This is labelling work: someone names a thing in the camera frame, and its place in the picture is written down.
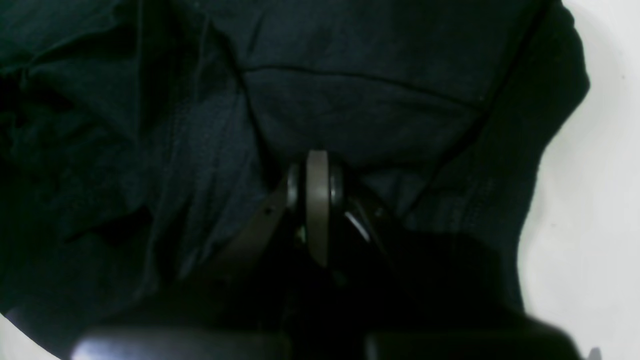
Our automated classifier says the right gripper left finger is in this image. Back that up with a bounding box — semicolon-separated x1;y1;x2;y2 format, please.
70;150;321;360

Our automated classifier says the black T-shirt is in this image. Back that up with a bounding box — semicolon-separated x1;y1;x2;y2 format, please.
0;0;589;360

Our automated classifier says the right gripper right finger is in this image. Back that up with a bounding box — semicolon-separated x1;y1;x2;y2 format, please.
318;150;580;360

